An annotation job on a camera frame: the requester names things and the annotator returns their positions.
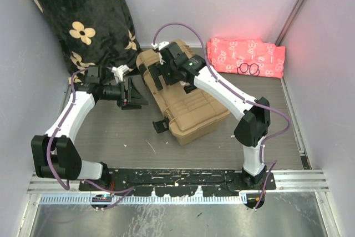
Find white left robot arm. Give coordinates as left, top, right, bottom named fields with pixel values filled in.
left=31, top=65, right=148, bottom=190

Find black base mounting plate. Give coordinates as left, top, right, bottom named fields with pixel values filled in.
left=94, top=168, right=276, bottom=197

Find tan plastic tool case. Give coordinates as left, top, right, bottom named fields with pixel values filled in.
left=136, top=49, right=230, bottom=145

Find white slotted cable duct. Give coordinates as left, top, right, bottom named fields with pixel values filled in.
left=39, top=193, right=247, bottom=205

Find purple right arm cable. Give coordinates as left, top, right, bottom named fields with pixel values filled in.
left=152, top=22, right=291, bottom=210

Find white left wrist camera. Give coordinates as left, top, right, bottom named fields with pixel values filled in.
left=111, top=64, right=131, bottom=84

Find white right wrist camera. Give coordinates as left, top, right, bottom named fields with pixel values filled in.
left=151, top=41, right=170, bottom=53

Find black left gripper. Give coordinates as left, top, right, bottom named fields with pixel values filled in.
left=99, top=77, right=148, bottom=110

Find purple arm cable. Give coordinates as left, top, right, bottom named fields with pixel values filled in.
left=152, top=22, right=291, bottom=210
left=46, top=68, right=136, bottom=210

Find black floral plush blanket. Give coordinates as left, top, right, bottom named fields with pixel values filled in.
left=34, top=0, right=142, bottom=83

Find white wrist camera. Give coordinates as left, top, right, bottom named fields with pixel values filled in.
left=151, top=41, right=170, bottom=53
left=111, top=64, right=131, bottom=84

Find pink printed cloth bag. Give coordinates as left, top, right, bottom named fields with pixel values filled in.
left=207, top=38, right=286, bottom=79

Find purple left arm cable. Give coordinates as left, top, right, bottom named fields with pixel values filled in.
left=46, top=68, right=136, bottom=210

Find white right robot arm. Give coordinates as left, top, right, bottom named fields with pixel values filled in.
left=148, top=42, right=271, bottom=189

